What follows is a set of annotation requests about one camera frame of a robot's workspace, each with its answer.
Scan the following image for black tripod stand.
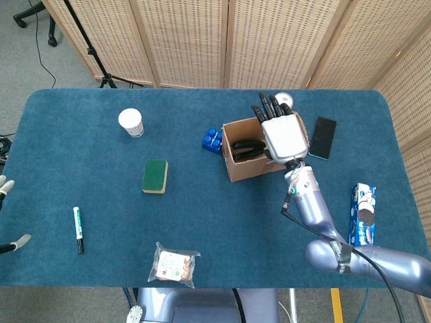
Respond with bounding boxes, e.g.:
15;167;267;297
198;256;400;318
62;0;145;89

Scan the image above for blue toy blocks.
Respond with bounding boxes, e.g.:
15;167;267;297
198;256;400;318
201;127;224;155

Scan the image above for black stapler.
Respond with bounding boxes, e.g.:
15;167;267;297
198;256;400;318
232;139;267;159

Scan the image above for black white marker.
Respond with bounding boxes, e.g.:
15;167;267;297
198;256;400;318
73;206;85;254

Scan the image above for black cable bundle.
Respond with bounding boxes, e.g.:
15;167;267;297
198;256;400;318
0;133;16;164

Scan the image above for black floor cable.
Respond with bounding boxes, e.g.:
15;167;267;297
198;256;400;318
28;0;57;89

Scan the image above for black smartphone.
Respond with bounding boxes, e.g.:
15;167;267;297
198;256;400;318
308;116;337;161

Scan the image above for open cardboard box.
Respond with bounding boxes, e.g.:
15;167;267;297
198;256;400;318
222;112;311;184

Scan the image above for white paper cup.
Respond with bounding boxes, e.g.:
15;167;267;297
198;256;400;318
118;108;145;139

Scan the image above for black office chair base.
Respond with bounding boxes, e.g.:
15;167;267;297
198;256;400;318
13;0;59;48

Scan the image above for snack in clear plastic bag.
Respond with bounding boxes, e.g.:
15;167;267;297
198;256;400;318
147;241;201;289

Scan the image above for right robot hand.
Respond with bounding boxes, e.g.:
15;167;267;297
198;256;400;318
251;92;309;165

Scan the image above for blue cookie package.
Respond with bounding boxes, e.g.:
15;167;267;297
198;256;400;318
347;182;377;246

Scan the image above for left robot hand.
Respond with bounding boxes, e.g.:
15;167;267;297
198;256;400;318
0;174;32;255

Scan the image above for white lidded jar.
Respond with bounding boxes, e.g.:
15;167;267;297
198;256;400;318
274;92;294;110

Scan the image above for green and yellow sponge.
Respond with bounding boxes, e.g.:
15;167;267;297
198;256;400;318
141;159;169;195

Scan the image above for blue table cloth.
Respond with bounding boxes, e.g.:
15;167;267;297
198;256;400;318
0;88;431;289

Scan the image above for grey robot torso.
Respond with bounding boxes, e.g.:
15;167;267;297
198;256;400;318
125;287;282;323

